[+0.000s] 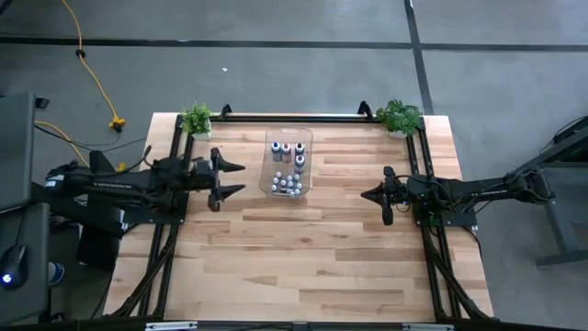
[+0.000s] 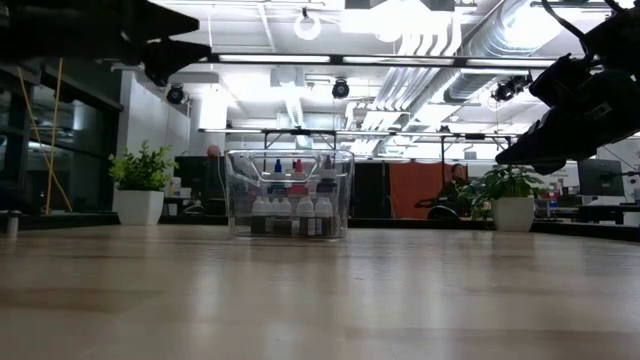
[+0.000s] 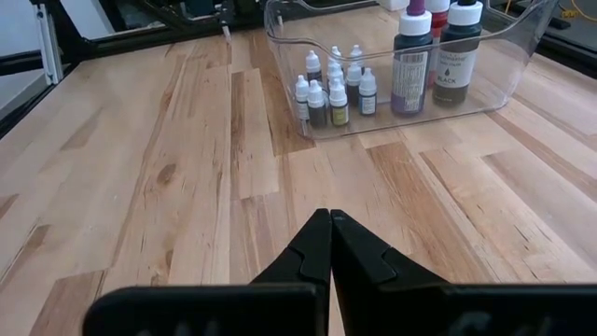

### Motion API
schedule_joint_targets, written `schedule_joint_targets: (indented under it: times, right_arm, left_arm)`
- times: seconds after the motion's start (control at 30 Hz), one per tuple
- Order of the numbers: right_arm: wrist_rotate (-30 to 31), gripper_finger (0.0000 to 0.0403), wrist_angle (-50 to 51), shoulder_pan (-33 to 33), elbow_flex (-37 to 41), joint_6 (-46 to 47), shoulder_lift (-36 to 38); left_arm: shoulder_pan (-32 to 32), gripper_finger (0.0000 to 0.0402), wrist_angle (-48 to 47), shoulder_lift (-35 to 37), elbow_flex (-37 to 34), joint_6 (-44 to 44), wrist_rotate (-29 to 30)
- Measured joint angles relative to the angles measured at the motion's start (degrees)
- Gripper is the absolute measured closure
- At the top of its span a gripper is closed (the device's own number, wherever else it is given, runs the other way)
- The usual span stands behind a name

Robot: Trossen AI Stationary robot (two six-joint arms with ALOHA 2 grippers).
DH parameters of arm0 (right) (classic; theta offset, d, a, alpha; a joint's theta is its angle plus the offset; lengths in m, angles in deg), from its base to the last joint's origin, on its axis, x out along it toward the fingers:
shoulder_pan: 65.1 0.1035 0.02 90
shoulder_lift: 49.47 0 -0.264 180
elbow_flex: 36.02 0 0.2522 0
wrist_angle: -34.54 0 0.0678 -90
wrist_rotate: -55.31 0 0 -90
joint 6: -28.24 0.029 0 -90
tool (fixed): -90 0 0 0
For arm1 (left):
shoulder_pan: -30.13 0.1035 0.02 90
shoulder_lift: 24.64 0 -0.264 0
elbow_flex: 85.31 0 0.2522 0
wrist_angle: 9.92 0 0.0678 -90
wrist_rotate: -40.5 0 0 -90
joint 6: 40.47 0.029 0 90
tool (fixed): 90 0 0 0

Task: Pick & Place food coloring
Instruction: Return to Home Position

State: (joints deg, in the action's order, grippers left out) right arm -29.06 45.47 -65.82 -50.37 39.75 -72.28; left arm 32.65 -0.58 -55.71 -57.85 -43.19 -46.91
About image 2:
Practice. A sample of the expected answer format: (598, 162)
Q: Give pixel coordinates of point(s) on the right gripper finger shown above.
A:
(530, 150)

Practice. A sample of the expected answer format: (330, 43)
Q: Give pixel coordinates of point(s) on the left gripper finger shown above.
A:
(160, 22)
(175, 57)

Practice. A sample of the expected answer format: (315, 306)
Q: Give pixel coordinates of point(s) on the blue food coloring bottle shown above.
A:
(277, 172)

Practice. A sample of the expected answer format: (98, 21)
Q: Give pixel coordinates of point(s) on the pink food coloring bottle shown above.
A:
(298, 172)

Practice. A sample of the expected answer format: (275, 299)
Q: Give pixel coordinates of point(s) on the clear plastic bin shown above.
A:
(240, 220)

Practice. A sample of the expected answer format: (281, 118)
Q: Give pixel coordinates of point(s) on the small grape purple dropper bottle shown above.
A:
(285, 207)

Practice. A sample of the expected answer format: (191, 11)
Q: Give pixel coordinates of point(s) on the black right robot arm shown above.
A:
(620, 30)

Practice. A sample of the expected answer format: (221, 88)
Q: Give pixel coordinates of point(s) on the black ceiling spotlight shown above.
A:
(340, 89)
(175, 94)
(507, 89)

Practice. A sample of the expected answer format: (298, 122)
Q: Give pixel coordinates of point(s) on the leafy green plant white pot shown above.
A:
(510, 200)

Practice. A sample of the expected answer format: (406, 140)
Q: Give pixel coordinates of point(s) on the person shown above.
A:
(213, 151)
(456, 175)

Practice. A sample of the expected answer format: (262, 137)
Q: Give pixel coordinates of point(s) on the small green plant white pot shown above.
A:
(140, 170)

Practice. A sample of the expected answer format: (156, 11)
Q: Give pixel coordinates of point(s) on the orange partition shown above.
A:
(415, 190)

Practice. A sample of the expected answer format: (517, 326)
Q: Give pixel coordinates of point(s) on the overhead light bar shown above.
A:
(400, 61)

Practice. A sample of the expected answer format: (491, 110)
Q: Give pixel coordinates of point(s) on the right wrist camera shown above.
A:
(600, 111)

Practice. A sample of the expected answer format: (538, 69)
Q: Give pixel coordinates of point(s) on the background black metal frame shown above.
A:
(300, 132)

